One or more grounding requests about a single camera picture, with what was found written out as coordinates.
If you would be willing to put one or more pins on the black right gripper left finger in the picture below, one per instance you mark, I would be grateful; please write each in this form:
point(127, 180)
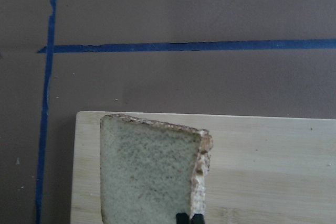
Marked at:
point(182, 218)

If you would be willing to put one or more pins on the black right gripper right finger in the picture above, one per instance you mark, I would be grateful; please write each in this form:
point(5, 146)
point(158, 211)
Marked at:
point(197, 219)

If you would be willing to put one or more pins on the bread slice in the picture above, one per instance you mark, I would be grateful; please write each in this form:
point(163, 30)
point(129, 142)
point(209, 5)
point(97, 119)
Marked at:
point(151, 170)

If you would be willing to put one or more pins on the bamboo cutting board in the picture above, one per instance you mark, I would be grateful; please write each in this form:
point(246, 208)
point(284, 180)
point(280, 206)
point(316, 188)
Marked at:
point(266, 169)

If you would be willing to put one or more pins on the blue tape grid lines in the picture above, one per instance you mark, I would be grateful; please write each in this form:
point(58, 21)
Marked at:
point(228, 57)

